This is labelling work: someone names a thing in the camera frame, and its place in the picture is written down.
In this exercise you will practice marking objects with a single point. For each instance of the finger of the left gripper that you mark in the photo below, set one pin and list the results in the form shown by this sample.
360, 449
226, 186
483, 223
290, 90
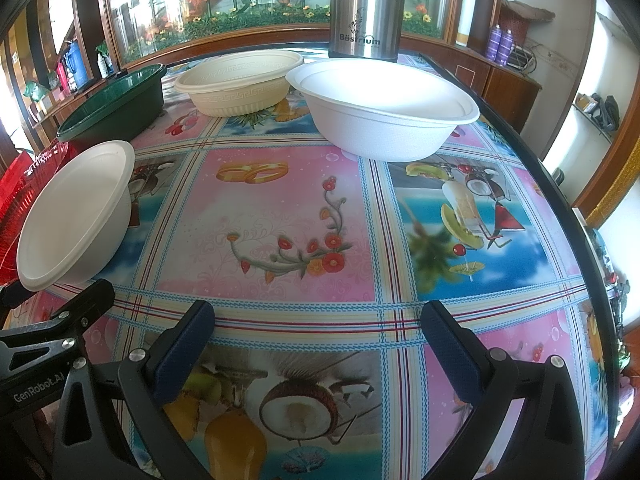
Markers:
45, 318
12, 295

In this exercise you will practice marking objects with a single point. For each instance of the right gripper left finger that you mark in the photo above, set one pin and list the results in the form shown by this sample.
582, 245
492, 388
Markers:
89, 442

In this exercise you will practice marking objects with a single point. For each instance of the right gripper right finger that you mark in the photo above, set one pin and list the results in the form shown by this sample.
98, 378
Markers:
547, 440

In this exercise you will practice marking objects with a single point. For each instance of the small white foam bowl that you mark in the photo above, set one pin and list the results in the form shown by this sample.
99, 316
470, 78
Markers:
79, 219

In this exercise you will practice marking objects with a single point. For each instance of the red scalloped glass plate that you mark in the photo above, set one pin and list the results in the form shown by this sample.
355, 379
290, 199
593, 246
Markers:
20, 186

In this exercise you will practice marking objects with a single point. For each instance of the dark green plastic bowl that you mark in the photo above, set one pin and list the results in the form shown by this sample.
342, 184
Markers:
119, 111

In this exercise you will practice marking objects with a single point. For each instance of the cream ribbed plastic bowl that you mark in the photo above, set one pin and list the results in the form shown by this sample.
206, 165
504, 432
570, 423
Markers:
240, 83

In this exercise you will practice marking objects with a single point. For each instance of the large white foam bowl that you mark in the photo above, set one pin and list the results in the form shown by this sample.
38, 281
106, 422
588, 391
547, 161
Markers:
382, 110

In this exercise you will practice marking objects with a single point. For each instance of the pink thermos flask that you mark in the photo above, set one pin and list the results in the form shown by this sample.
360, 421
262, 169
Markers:
62, 78

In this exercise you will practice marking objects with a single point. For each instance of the blue thermos flask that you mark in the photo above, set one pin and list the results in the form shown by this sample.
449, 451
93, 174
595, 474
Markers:
75, 64

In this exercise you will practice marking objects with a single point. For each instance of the white spray bottle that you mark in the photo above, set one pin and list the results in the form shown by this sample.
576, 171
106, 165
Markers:
102, 64

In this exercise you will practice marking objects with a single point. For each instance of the colourful fruit pattern tablecloth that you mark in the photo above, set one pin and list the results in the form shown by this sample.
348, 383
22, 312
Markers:
317, 263

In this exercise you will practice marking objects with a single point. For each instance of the purple bottle right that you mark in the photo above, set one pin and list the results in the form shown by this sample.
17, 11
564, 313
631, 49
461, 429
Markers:
505, 47

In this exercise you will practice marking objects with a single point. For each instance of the purple bottle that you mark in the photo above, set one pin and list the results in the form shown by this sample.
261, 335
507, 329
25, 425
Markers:
505, 47
493, 42

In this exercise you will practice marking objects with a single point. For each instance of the purple bottle left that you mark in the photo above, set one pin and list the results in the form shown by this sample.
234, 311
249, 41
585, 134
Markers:
493, 42

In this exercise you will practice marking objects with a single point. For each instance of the stainless steel thermos jug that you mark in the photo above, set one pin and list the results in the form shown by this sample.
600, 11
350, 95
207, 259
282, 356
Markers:
365, 29

